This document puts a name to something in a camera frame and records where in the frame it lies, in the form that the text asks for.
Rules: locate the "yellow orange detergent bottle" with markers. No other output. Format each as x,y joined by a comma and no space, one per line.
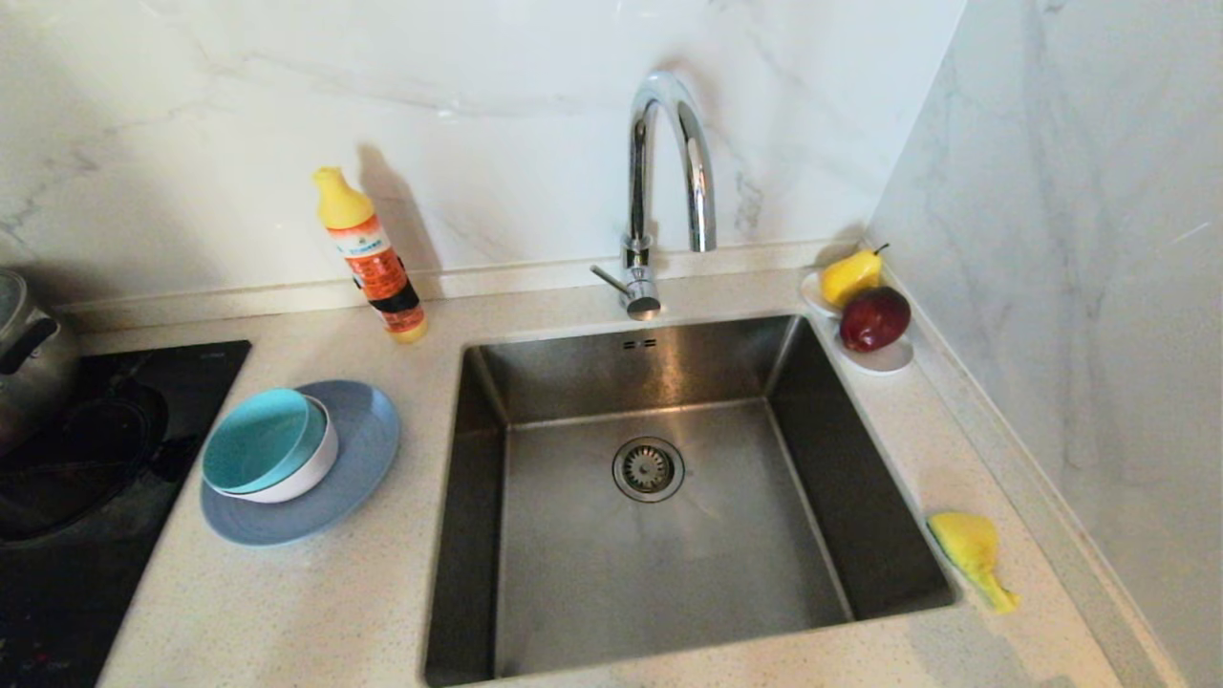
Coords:
377,268

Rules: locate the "blue-grey plate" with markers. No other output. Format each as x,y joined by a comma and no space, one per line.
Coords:
368,449

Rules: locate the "pink bowl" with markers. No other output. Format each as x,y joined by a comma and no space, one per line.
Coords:
306,473

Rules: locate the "teal bowl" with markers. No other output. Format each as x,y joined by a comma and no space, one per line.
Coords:
263,440

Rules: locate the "yellow green sponge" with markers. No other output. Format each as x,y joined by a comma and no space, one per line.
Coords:
970,545

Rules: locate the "stainless steel sink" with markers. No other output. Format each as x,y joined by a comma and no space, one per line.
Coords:
592,573

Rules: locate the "round metal drain strainer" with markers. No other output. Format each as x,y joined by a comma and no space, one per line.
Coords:
648,469

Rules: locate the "chrome gooseneck faucet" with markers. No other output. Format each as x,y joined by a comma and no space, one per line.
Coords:
638,172

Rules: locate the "small white dish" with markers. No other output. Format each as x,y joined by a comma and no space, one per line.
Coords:
889,359
812,294

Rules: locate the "yellow pear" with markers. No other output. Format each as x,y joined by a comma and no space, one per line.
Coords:
848,277

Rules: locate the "dark red apple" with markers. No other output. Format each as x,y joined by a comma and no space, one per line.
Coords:
874,320

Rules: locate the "black induction cooktop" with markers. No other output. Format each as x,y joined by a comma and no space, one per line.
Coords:
57,592

